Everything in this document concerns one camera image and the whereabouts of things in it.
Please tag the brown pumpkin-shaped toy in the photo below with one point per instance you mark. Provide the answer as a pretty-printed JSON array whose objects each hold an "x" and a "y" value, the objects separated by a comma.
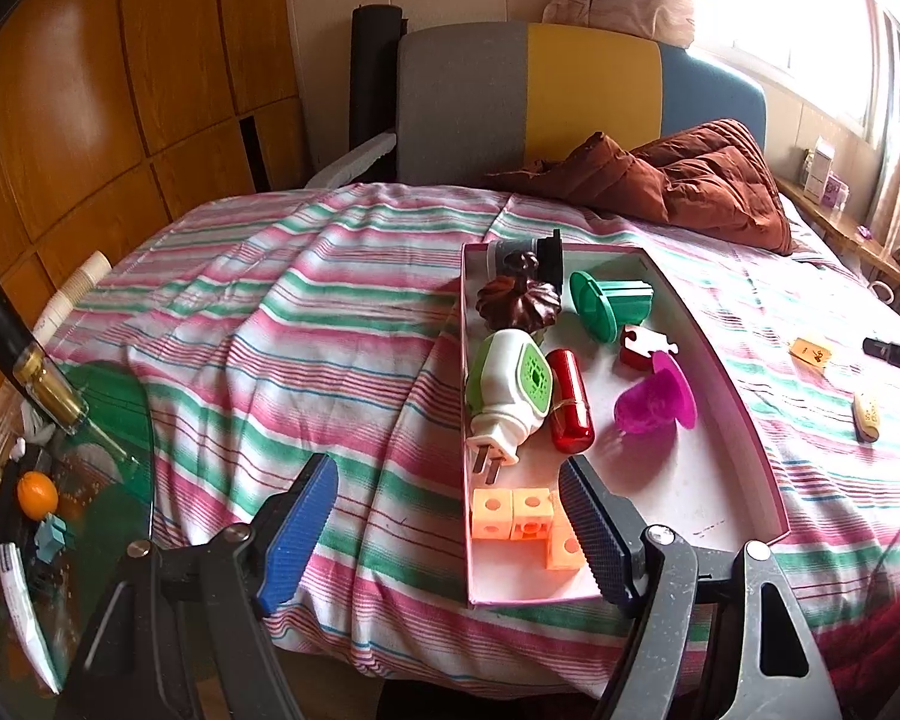
[{"x": 517, "y": 304}]

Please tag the small blue box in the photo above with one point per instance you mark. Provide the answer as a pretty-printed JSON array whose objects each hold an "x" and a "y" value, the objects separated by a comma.
[{"x": 50, "y": 538}]

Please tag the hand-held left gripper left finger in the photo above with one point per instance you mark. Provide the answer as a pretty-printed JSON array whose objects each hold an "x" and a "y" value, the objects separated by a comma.
[{"x": 300, "y": 532}]

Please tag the orange fruit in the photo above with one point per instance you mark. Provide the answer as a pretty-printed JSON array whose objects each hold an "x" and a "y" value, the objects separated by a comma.
[{"x": 37, "y": 493}]

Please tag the window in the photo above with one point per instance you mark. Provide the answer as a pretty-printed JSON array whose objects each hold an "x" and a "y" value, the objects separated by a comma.
[{"x": 787, "y": 22}]

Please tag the white green plug-in vaporizer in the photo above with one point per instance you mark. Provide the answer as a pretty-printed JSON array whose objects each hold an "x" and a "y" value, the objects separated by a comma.
[{"x": 506, "y": 390}]

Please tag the white mug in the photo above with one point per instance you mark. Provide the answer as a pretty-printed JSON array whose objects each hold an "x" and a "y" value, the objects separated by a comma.
[{"x": 883, "y": 292}]

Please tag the white padded armrest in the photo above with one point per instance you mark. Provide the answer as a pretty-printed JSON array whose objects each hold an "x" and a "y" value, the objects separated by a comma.
[{"x": 349, "y": 159}]

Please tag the black upright roll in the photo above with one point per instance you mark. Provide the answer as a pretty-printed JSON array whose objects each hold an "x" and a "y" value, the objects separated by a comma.
[{"x": 371, "y": 90}]

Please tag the brown quilted blanket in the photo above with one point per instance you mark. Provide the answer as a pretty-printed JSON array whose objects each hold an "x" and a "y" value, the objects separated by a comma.
[{"x": 682, "y": 180}]

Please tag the striped bedsheet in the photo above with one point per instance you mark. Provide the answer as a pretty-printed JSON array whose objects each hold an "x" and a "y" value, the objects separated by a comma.
[{"x": 270, "y": 330}]

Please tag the black gold bottle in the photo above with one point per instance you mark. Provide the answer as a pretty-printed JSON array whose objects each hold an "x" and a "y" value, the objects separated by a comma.
[{"x": 37, "y": 375}]

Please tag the red puzzle piece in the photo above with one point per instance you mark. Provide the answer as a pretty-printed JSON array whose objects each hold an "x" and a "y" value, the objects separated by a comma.
[{"x": 641, "y": 349}]

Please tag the white tube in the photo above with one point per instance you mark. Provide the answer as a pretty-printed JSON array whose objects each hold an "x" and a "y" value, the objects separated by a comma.
[{"x": 26, "y": 615}]

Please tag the white carton box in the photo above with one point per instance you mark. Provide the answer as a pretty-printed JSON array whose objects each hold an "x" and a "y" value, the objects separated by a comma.
[{"x": 817, "y": 165}]

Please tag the grey yellow blue headboard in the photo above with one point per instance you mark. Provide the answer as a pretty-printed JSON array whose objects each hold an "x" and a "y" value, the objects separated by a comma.
[{"x": 570, "y": 97}]

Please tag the wooden wardrobe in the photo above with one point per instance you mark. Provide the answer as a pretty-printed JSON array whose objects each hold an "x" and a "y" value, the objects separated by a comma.
[{"x": 120, "y": 105}]

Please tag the pink cardboard tray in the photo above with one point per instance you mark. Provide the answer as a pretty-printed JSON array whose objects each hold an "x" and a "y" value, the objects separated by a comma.
[{"x": 690, "y": 480}]

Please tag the orange linked cube blocks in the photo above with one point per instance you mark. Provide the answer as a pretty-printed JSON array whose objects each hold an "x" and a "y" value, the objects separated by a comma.
[{"x": 529, "y": 517}]

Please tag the purple plastic funnel toy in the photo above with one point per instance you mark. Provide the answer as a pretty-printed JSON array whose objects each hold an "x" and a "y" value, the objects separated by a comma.
[{"x": 656, "y": 397}]

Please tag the wooden window shelf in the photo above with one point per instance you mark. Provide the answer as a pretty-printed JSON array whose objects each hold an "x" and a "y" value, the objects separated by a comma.
[{"x": 840, "y": 221}]

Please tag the green plastic funnel cup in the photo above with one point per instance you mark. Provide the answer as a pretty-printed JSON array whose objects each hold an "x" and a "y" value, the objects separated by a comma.
[{"x": 607, "y": 304}]

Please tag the stack of paper cups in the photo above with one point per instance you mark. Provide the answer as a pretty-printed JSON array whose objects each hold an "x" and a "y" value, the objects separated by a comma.
[{"x": 71, "y": 292}]

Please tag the orange paper tag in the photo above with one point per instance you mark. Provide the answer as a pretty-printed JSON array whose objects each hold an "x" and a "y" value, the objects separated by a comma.
[{"x": 810, "y": 351}]

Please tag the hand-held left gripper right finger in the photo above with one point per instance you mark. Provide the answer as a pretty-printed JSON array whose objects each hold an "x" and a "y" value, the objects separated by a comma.
[{"x": 592, "y": 532}]

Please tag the glass side table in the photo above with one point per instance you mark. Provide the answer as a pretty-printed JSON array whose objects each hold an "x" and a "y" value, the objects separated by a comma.
[{"x": 97, "y": 465}]

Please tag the small purple trinket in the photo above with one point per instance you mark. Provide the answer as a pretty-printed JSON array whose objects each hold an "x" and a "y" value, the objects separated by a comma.
[{"x": 864, "y": 231}]

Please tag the grey black cylinder device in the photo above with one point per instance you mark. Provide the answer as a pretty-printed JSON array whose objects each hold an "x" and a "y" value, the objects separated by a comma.
[{"x": 521, "y": 251}]

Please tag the small purple box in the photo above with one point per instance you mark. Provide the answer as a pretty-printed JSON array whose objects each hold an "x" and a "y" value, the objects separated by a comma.
[{"x": 836, "y": 191}]

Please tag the red metallic cylinder case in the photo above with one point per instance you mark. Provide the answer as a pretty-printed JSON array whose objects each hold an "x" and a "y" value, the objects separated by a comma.
[{"x": 570, "y": 405}]

